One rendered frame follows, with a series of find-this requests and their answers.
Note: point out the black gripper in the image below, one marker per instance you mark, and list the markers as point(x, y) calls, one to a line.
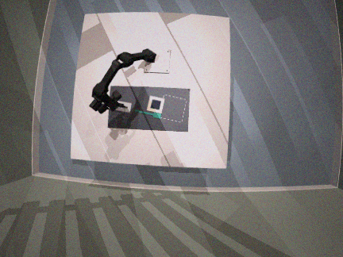
point(115, 95)

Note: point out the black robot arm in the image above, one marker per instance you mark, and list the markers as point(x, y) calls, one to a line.
point(100, 90)

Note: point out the cream tile with dark square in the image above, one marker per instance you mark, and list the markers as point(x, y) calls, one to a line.
point(155, 104)

